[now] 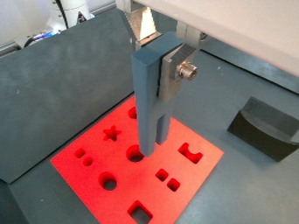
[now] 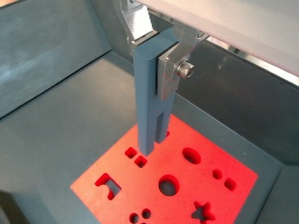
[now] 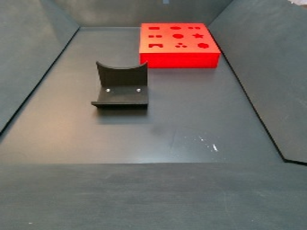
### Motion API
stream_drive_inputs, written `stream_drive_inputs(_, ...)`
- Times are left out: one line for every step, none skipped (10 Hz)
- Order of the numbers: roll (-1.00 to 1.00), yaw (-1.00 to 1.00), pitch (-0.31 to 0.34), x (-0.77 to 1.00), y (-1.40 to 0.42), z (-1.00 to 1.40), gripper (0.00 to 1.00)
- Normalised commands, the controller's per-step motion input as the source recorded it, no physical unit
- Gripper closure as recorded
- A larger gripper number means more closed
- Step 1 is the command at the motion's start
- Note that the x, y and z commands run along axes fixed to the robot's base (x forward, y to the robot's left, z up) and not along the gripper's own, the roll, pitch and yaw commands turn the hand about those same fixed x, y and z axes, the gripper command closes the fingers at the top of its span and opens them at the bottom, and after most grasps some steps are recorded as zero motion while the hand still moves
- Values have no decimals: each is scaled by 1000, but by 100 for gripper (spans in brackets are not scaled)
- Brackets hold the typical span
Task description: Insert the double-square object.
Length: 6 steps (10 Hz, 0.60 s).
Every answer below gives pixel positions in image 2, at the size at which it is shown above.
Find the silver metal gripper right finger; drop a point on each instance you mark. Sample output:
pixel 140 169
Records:
pixel 173 65

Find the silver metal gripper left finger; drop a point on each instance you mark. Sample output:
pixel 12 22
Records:
pixel 133 17

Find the grey-blue double-square peg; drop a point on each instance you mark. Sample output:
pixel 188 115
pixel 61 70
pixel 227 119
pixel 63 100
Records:
pixel 152 109

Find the red shape-sorter board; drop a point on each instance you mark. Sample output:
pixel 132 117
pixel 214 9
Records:
pixel 187 183

